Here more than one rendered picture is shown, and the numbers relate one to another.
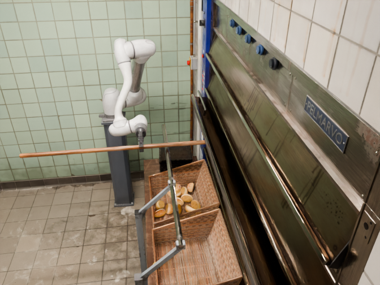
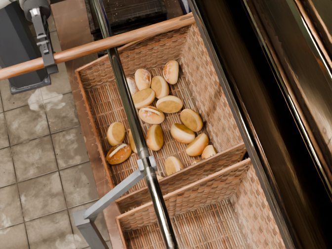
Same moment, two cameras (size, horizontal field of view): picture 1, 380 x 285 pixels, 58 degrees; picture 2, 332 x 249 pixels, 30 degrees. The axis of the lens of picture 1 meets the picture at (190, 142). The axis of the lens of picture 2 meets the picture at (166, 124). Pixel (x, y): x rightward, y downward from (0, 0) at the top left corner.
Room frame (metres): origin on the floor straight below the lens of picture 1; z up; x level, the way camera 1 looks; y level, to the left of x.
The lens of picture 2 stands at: (0.96, 0.03, 2.60)
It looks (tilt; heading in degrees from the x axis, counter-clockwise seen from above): 62 degrees down; 1
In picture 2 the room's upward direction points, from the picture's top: 11 degrees counter-clockwise
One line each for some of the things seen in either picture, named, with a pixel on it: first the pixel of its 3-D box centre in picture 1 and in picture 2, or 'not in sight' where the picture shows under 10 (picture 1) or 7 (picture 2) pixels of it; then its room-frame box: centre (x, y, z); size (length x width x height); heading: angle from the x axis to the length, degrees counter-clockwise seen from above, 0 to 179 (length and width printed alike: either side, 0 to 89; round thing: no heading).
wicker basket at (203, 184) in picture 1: (181, 195); (158, 112); (2.03, 0.07, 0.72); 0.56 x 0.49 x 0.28; 9
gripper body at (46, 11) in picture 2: (141, 134); (38, 17); (2.14, 0.36, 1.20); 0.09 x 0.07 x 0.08; 8
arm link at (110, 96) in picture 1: (112, 100); not in sight; (2.80, 0.69, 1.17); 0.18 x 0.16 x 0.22; 120
